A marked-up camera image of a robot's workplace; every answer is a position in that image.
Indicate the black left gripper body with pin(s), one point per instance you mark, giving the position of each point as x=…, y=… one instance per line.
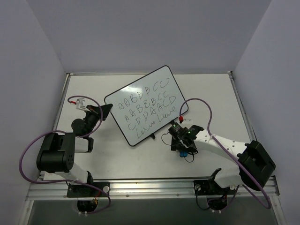
x=95, y=112

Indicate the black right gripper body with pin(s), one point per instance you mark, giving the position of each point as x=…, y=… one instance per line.
x=177, y=135

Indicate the blue whiteboard eraser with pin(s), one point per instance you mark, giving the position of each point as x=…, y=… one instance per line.
x=183, y=154

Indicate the white whiteboard black frame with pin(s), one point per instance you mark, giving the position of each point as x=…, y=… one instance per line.
x=146, y=105

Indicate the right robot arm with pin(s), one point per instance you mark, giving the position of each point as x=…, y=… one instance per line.
x=254, y=164

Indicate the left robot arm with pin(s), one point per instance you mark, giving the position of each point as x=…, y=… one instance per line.
x=57, y=153

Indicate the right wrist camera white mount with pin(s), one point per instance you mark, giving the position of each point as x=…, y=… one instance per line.
x=184, y=120

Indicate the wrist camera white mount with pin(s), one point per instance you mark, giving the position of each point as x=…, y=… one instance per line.
x=80, y=104
x=184, y=120

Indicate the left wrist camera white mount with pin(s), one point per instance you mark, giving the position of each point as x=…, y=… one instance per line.
x=80, y=104

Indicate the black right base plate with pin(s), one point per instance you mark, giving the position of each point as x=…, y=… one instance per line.
x=206, y=187

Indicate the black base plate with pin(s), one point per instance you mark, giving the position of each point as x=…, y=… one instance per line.
x=81, y=191
x=206, y=187

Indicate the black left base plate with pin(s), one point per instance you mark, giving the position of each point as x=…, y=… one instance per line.
x=81, y=191

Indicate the aluminium front frame rail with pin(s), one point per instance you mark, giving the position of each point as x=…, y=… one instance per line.
x=122, y=189

